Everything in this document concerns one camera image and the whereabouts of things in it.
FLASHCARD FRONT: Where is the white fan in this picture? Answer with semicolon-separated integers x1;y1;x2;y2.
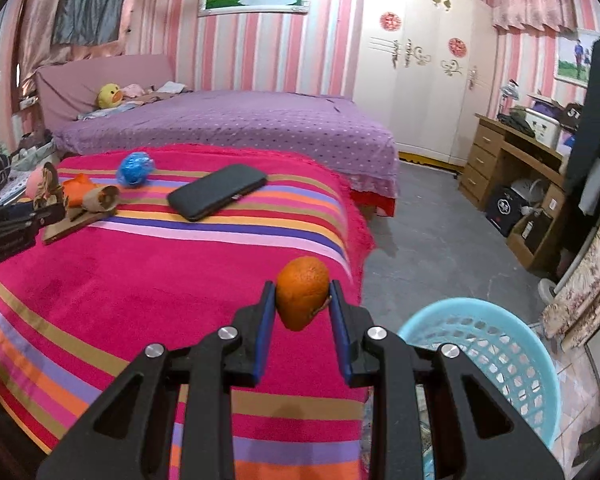
510;179;543;211

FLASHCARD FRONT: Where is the brown phone case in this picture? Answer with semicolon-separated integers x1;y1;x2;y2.
42;205;121;245

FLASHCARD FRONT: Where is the pink bed headboard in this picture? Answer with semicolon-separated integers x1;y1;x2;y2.
34;54;177;133

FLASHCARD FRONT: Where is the white wardrobe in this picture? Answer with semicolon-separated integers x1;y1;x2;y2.
352;0;498;167

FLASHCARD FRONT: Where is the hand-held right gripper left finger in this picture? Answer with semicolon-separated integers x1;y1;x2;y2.
36;280;278;480

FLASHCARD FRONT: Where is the orange tangerine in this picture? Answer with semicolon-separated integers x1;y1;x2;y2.
275;256;331;332

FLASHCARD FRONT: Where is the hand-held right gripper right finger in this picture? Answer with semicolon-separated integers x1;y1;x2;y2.
328;279;566;480

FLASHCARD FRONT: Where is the cardboard box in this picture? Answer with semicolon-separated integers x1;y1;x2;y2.
506;207;556;271

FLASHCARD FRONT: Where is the grey curtain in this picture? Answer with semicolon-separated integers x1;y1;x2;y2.
51;0;132;46

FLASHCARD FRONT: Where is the wooden desk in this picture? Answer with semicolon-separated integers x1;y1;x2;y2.
458;112;576;276

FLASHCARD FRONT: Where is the black gift box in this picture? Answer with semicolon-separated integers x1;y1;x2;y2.
486;185;523;238

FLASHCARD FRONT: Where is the pink satin curtain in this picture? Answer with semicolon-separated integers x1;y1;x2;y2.
17;0;153;91

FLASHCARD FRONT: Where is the blue plastic bag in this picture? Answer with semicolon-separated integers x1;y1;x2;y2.
116;151;156;188

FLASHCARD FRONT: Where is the desk lamp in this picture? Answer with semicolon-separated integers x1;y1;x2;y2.
497;80;521;121

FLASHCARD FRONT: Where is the small wall poster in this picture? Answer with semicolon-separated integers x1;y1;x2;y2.
554;29;600;83

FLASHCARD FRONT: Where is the black zip case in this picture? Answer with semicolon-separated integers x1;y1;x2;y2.
167;163;269;222

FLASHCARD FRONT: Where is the white storage box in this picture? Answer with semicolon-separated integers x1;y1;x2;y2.
524;105;563;148

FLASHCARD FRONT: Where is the dark hanging garment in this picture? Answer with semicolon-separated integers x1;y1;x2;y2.
565;37;600;196

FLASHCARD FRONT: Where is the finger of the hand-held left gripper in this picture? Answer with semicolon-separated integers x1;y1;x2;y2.
0;201;48;220
0;210;67;236

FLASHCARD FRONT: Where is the orange plastic bag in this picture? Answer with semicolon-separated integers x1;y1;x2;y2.
60;174;101;208

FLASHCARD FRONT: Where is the light blue plastic basket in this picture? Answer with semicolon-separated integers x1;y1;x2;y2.
397;297;563;480

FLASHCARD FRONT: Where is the cardboard tube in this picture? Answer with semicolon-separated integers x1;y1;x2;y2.
82;185;122;212

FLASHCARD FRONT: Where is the yellow duck plush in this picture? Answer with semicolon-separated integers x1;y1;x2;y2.
97;83;123;109

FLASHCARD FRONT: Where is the pink cup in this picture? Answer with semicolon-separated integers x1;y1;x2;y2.
26;162;58;198

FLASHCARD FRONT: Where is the bed with purple bedspread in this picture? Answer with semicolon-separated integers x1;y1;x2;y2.
52;91;401;216

